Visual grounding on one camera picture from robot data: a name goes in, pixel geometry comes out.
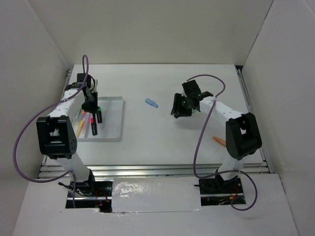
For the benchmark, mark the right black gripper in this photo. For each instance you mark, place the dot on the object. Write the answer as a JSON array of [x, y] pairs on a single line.
[[177, 107]]

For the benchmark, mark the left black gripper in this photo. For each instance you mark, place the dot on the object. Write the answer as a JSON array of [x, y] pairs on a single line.
[[93, 107]]

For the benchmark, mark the orange cap clear highlighter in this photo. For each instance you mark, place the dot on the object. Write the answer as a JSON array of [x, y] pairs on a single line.
[[83, 113]]

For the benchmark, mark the green cap black highlighter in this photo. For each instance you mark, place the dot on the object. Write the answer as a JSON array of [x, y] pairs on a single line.
[[99, 115]]

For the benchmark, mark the pink pastel highlighter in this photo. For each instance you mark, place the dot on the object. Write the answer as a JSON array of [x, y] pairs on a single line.
[[86, 119]]

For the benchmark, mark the yellow pastel highlighter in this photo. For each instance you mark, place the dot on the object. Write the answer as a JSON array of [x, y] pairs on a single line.
[[79, 128]]

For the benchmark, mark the pink cap black highlighter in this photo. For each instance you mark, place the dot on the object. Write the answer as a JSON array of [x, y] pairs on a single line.
[[93, 127]]

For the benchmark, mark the orange translucent highlighter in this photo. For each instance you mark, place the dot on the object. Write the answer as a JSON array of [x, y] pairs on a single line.
[[219, 141]]

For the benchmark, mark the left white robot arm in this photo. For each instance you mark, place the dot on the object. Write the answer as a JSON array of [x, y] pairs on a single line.
[[57, 138]]

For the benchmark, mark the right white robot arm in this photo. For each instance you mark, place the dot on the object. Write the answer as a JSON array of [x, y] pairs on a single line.
[[242, 136]]

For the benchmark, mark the white compartment tray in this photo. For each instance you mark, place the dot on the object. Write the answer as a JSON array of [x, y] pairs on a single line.
[[110, 130]]

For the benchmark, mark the white foil cover sheet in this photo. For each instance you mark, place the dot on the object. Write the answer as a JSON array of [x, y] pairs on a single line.
[[155, 194]]

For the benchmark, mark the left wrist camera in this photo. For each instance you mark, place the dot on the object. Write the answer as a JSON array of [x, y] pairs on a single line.
[[94, 84]]

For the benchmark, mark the aluminium frame rail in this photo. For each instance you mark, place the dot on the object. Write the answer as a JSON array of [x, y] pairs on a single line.
[[153, 143]]

